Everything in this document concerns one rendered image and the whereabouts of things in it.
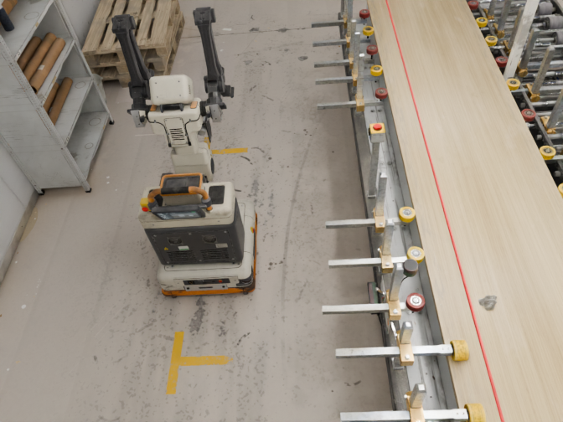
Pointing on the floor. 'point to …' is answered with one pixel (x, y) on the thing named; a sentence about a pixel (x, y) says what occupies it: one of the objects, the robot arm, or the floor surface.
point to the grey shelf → (83, 136)
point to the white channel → (520, 38)
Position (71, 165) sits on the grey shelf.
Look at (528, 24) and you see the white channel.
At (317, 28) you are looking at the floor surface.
